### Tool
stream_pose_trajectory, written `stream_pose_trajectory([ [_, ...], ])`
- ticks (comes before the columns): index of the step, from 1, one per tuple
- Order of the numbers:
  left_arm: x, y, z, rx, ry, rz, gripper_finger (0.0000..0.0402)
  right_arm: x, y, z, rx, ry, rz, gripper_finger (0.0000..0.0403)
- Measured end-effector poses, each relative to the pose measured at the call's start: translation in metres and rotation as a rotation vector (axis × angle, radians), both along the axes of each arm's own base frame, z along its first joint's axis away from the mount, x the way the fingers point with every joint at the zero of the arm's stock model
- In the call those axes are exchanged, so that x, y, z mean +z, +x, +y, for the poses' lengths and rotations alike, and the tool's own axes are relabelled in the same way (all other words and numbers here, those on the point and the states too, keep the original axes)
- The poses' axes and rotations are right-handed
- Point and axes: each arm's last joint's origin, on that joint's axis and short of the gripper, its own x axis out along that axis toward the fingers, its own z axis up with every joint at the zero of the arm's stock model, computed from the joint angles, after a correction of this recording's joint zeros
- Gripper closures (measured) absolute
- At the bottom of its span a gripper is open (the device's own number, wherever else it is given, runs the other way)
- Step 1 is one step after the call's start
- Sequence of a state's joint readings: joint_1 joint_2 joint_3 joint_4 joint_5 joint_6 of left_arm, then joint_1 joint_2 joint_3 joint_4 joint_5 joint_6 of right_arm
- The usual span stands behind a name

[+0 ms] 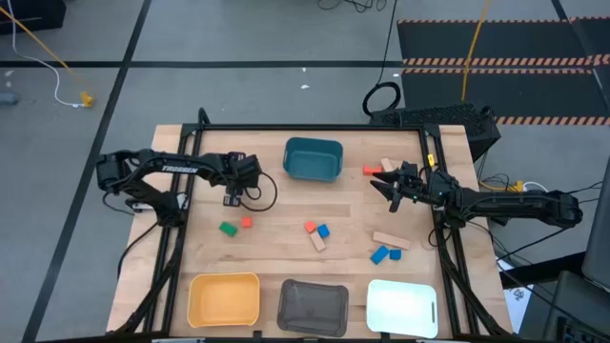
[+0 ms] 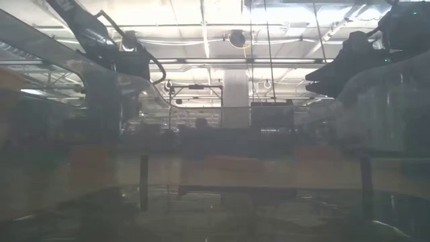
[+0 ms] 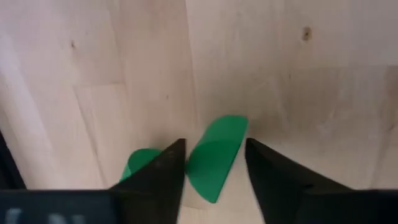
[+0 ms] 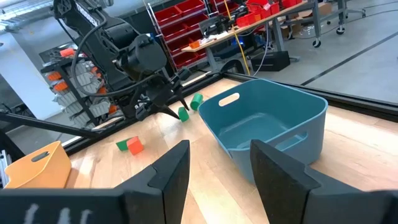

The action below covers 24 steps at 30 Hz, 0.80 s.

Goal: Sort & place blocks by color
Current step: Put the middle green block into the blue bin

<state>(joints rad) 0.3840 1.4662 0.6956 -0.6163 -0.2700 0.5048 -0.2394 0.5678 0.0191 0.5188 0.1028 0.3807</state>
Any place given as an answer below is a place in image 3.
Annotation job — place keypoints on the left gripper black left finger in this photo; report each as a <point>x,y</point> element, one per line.
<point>155,186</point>

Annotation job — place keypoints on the green wooden block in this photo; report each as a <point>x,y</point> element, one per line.
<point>214,155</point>
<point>140,160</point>

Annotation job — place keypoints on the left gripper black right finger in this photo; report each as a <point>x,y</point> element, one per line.
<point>273,186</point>

